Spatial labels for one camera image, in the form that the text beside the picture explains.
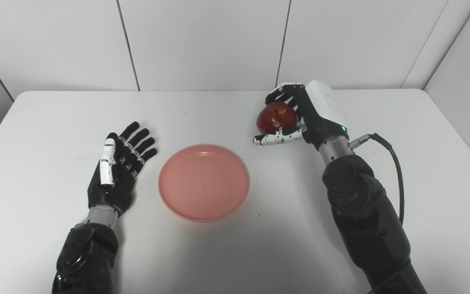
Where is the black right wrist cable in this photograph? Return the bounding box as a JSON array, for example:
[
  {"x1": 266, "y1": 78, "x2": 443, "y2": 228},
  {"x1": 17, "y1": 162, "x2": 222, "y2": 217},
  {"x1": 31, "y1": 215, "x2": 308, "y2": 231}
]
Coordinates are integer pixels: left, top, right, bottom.
[{"x1": 348, "y1": 133, "x2": 405, "y2": 225}]

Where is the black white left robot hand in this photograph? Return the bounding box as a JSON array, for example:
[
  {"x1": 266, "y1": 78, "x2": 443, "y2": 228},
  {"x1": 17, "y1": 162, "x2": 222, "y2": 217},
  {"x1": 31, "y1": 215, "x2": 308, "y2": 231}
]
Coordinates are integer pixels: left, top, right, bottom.
[{"x1": 87, "y1": 121, "x2": 158, "y2": 217}]

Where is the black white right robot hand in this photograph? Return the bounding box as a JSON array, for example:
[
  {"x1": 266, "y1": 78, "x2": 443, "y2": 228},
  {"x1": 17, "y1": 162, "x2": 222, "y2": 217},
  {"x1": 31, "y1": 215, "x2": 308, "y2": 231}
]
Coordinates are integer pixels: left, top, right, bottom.
[{"x1": 253, "y1": 80, "x2": 349, "y2": 151}]

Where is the pink round plate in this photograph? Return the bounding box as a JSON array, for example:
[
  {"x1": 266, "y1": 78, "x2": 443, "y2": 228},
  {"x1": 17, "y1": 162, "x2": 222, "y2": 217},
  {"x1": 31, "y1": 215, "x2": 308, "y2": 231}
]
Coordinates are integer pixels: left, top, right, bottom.
[{"x1": 158, "y1": 144, "x2": 251, "y2": 223}]

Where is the red apple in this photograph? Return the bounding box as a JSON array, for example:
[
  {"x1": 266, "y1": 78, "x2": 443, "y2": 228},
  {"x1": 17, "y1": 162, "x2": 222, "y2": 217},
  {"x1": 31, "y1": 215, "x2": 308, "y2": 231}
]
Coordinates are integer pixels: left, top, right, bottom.
[{"x1": 256, "y1": 102, "x2": 299, "y2": 134}]

